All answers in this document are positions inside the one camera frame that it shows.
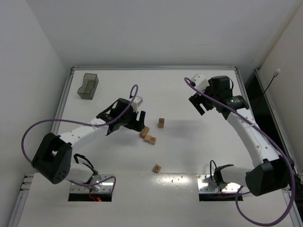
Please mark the grey plastic tray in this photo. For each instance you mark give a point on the grey plastic tray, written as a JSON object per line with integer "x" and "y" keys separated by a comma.
{"x": 89, "y": 86}

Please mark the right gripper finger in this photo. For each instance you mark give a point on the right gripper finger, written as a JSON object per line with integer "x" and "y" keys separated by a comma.
{"x": 196, "y": 102}
{"x": 207, "y": 104}

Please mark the wood cube red letter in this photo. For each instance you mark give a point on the wood cube red letter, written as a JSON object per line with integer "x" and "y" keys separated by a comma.
{"x": 161, "y": 123}

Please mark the plain wood cube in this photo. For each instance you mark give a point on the plain wood cube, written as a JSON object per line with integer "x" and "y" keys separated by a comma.
{"x": 147, "y": 138}

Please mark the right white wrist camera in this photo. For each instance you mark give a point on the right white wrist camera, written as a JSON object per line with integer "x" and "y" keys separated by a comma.
{"x": 200, "y": 82}

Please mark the metal base plate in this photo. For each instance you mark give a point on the metal base plate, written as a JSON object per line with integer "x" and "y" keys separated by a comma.
{"x": 206, "y": 186}
{"x": 103, "y": 184}

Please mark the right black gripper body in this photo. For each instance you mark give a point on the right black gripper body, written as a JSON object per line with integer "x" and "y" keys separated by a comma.
{"x": 201, "y": 100}

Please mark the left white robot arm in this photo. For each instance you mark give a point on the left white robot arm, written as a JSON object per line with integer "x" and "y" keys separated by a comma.
{"x": 57, "y": 156}

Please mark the aluminium table frame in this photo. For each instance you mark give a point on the aluminium table frame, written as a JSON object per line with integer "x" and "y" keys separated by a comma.
{"x": 183, "y": 149}

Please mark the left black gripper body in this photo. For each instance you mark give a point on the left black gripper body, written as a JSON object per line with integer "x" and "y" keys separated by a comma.
{"x": 134, "y": 121}

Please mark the wood cube letter O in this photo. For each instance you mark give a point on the wood cube letter O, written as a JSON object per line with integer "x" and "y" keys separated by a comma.
{"x": 156, "y": 168}

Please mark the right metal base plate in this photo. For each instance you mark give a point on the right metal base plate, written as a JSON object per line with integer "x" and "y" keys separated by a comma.
{"x": 206, "y": 186}

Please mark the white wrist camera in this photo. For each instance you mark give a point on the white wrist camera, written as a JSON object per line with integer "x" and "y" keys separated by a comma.
{"x": 137, "y": 102}
{"x": 200, "y": 82}

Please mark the wood cube letter D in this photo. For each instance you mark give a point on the wood cube letter D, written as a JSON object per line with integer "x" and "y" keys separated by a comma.
{"x": 152, "y": 140}

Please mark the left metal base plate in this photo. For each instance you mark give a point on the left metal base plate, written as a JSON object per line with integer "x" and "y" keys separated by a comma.
{"x": 103, "y": 184}

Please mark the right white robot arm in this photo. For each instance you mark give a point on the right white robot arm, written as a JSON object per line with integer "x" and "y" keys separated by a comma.
{"x": 272, "y": 170}

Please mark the long wood block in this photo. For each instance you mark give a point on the long wood block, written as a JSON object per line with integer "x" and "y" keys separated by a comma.
{"x": 144, "y": 132}

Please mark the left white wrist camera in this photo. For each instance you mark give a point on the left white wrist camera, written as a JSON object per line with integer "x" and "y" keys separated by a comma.
{"x": 137, "y": 102}

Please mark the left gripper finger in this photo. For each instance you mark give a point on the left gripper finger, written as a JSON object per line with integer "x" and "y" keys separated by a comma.
{"x": 133, "y": 123}
{"x": 140, "y": 125}

